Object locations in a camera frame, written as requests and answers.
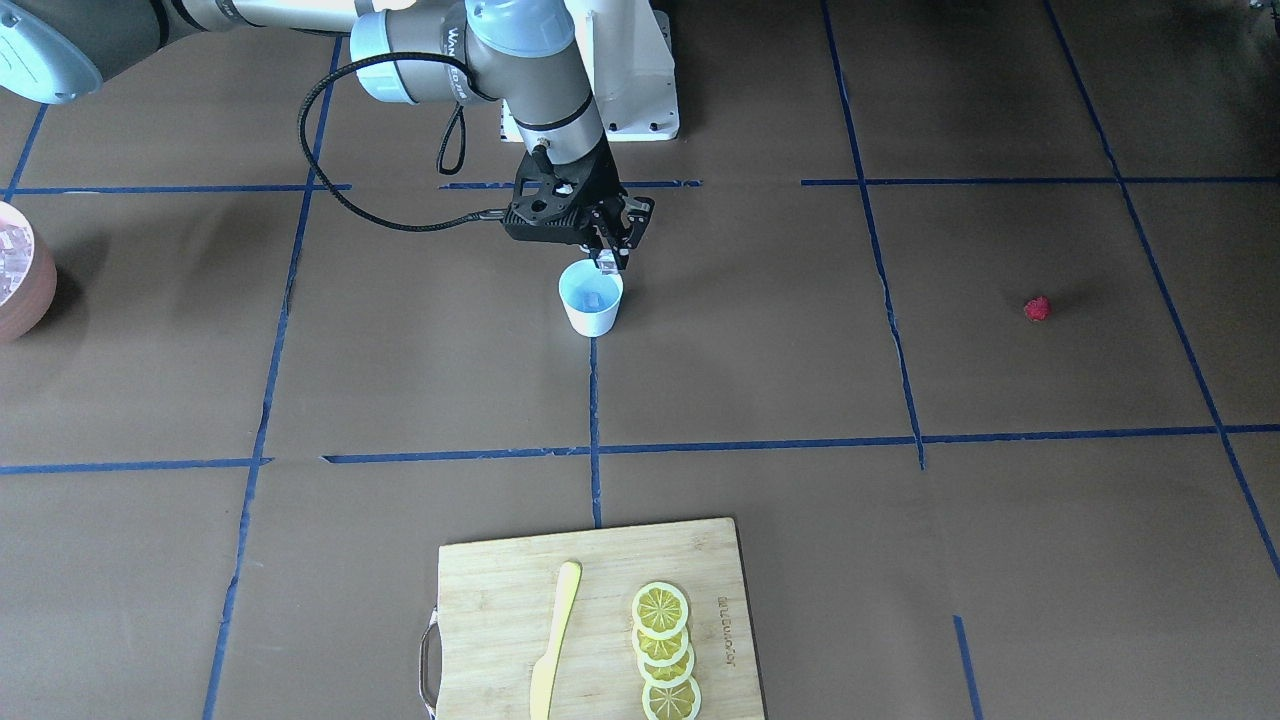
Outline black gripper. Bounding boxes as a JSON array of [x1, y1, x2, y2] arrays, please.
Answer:
[[586, 160, 655, 273]]

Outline clear ice cube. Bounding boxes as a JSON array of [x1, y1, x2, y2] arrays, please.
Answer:
[[595, 250, 620, 275]]

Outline red strawberry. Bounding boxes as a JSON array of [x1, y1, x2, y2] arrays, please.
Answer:
[[1023, 295, 1053, 323]]

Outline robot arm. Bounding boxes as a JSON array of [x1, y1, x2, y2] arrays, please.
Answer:
[[3, 1, 654, 274]]

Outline light blue plastic cup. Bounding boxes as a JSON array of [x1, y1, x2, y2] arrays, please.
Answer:
[[557, 259, 625, 338]]

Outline pink bowl with ice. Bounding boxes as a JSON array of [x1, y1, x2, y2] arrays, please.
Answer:
[[1, 202, 58, 343]]

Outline yellow plastic knife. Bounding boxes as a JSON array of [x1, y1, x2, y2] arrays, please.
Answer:
[[527, 561, 582, 719]]

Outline lemon slice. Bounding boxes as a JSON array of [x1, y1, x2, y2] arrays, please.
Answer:
[[631, 628, 691, 669], [636, 646, 696, 689], [641, 676, 703, 720], [631, 582, 690, 641]]

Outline bamboo cutting board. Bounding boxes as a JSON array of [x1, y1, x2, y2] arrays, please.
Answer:
[[419, 518, 765, 719]]

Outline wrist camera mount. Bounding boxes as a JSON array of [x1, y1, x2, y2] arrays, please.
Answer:
[[500, 145, 602, 246]]

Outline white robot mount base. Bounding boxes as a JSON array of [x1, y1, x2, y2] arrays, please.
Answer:
[[463, 1, 680, 143]]

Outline black camera cable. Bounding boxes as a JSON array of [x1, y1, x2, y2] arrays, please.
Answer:
[[297, 53, 521, 234]]

